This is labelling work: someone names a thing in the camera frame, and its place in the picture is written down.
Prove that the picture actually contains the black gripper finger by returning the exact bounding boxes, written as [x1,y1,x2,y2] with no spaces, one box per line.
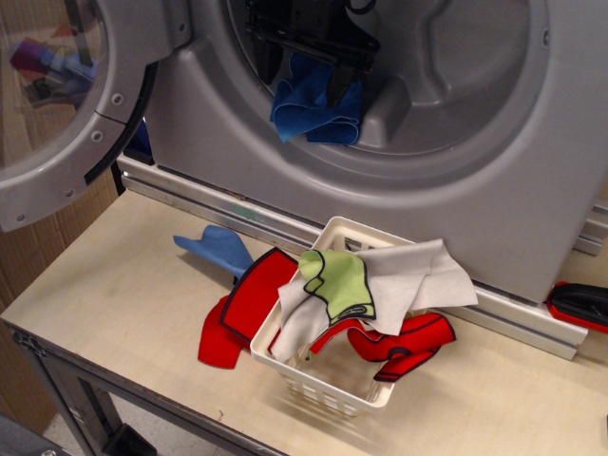
[326,64,364,107]
[255,34,284,85]

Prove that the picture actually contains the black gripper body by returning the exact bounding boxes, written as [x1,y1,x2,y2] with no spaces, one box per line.
[245,1,380,74]

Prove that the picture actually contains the dark blue cloth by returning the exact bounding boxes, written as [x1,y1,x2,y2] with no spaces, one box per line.
[270,53,363,145]

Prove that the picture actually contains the grey toy washing machine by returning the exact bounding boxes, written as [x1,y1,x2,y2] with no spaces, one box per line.
[146,1,607,301]

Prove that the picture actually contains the round transparent machine door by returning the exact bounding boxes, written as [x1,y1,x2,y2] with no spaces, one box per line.
[1,1,190,232]

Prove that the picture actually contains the white plastic laundry basket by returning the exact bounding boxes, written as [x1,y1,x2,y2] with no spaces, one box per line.
[251,217,409,417]

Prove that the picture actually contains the light blue cloth on table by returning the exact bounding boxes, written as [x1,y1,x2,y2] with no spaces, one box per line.
[173,225,254,279]

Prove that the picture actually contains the green cloth with black trim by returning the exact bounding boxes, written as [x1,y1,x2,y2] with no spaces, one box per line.
[298,250,376,326]

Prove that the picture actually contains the grey white cloth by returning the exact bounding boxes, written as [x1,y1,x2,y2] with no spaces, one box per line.
[278,239,479,350]

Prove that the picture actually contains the red cloth beside basket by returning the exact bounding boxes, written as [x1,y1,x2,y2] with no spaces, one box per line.
[198,248,297,370]

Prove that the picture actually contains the red cloth in basket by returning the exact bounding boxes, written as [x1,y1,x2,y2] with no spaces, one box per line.
[268,312,458,384]

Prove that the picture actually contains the cardboard box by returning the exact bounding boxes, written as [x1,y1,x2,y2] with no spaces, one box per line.
[0,0,120,436]

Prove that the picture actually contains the red and black tool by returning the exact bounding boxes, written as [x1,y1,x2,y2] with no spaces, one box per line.
[546,281,607,333]

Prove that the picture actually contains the aluminium extrusion rail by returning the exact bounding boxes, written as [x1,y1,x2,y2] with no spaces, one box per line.
[118,156,589,360]

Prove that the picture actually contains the metal table frame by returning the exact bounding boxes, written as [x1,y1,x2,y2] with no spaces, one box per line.
[3,320,281,455]

